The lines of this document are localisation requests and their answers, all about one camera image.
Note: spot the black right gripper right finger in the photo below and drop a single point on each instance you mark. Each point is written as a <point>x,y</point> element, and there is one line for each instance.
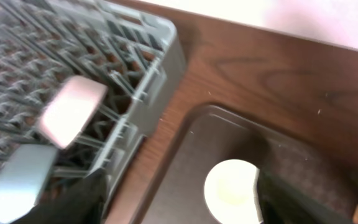
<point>281,203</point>

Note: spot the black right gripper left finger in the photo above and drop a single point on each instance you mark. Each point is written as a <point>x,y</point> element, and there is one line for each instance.
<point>82,204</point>

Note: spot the cream white cup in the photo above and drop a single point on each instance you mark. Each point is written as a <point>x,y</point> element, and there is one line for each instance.
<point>230,192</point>

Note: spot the light blue bowl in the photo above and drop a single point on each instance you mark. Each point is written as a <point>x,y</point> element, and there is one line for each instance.
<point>23,179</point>

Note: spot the pink bowl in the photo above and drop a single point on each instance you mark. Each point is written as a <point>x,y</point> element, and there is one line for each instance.
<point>70,110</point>

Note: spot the grey dishwasher rack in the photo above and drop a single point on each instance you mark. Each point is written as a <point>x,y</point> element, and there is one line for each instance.
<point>137,55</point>

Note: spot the dark brown serving tray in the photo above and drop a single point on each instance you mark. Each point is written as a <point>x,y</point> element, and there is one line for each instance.
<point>211,134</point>

